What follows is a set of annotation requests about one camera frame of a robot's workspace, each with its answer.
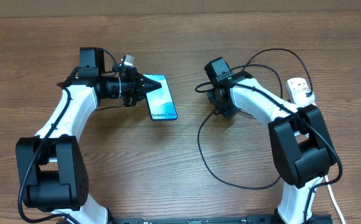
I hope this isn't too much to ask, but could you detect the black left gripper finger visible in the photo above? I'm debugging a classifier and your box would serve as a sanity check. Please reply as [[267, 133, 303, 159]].
[[130, 95, 146, 106], [136, 74, 162, 96]]

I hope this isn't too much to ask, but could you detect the black smartphone lit screen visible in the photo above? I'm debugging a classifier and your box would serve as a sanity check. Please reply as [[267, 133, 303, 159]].
[[144, 74, 178, 121]]

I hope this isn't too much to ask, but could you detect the black USB charging cable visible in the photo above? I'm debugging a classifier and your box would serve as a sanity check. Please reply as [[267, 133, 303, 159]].
[[197, 48, 314, 190]]

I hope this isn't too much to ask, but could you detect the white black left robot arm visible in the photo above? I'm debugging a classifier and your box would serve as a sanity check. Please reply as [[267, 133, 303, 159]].
[[15, 47, 162, 223]]

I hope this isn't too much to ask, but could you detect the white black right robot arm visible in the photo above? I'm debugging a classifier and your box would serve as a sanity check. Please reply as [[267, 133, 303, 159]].
[[204, 57, 342, 223]]

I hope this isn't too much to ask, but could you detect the white charger adapter plug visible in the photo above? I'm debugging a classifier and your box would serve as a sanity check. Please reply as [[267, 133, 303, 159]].
[[292, 90, 316, 107]]

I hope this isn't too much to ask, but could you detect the white power strip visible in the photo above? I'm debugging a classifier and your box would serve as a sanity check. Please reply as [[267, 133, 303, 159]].
[[286, 78, 316, 107]]

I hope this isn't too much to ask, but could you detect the white power strip cord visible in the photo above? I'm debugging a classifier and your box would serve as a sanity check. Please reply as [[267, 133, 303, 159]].
[[323, 175, 347, 224]]

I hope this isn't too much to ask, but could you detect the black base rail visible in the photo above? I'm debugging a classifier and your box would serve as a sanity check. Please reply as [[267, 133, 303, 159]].
[[111, 213, 334, 224]]

